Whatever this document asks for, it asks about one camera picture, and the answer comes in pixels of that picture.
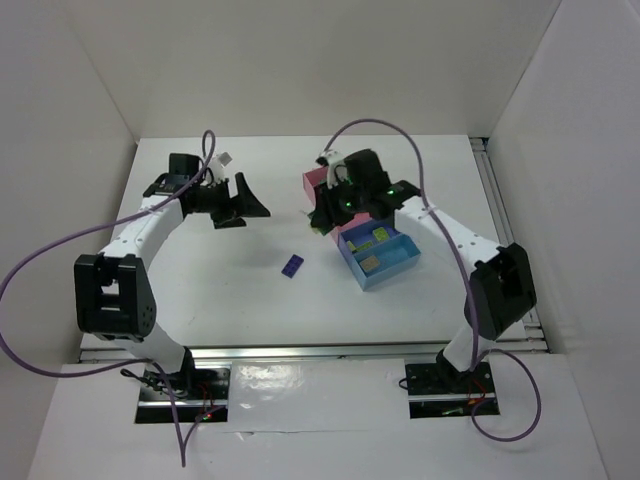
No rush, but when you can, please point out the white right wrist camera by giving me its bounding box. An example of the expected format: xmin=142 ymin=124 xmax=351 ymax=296
xmin=316 ymin=149 xmax=348 ymax=189

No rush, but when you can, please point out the aluminium side rail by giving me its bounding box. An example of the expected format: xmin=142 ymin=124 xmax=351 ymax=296
xmin=469 ymin=137 xmax=548 ymax=351

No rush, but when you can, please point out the blue two-compartment tray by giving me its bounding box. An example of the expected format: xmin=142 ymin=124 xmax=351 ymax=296
xmin=337 ymin=220 xmax=421 ymax=291

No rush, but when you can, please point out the green long lego brick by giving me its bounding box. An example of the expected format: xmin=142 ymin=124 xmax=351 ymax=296
xmin=308 ymin=211 xmax=334 ymax=236

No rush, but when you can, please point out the lime green lego brick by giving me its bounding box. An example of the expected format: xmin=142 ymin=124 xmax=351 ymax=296
xmin=346 ymin=241 xmax=374 ymax=253
xmin=372 ymin=227 xmax=390 ymax=243

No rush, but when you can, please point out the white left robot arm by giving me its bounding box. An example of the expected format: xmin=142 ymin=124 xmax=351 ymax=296
xmin=74 ymin=152 xmax=245 ymax=374

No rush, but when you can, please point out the beige lego brick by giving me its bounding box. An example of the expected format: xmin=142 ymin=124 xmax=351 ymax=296
xmin=359 ymin=255 xmax=380 ymax=272

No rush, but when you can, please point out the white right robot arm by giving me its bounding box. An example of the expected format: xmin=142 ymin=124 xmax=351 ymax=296
xmin=309 ymin=148 xmax=537 ymax=376

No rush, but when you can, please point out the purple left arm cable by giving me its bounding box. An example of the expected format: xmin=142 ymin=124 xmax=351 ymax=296
xmin=0 ymin=129 xmax=217 ymax=467

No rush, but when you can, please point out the pink two-compartment tray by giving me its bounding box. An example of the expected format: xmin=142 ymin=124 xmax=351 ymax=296
xmin=302 ymin=167 xmax=371 ymax=232

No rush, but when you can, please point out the aluminium front rail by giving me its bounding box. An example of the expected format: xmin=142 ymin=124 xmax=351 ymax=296
xmin=78 ymin=339 xmax=469 ymax=364

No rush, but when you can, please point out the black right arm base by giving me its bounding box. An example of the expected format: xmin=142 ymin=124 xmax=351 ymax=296
xmin=398 ymin=352 xmax=495 ymax=396

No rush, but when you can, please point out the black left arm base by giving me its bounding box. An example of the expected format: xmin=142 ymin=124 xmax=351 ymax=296
xmin=121 ymin=362 xmax=232 ymax=409

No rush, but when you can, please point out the dark blue lego brick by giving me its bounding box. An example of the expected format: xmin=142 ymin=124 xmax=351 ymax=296
xmin=281 ymin=254 xmax=304 ymax=278

